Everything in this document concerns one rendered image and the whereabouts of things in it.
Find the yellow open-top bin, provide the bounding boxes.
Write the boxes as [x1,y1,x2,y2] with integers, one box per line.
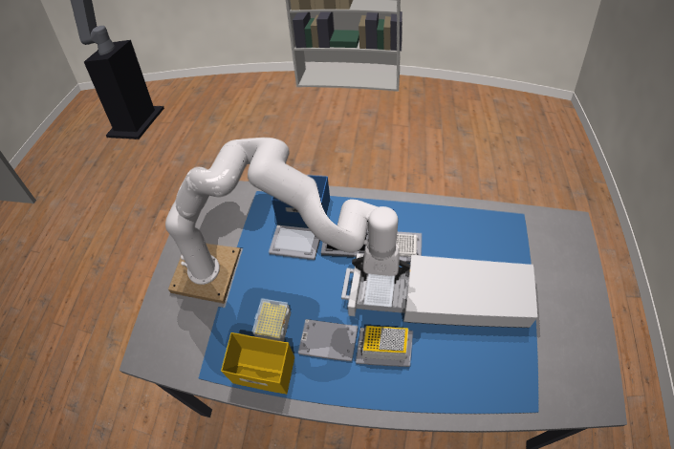
[221,332,294,394]

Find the blue bench mat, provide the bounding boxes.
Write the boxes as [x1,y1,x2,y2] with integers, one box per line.
[199,191,538,414]

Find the dark blue open-top bin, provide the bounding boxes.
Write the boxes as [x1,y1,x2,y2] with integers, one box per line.
[272,175,330,225]

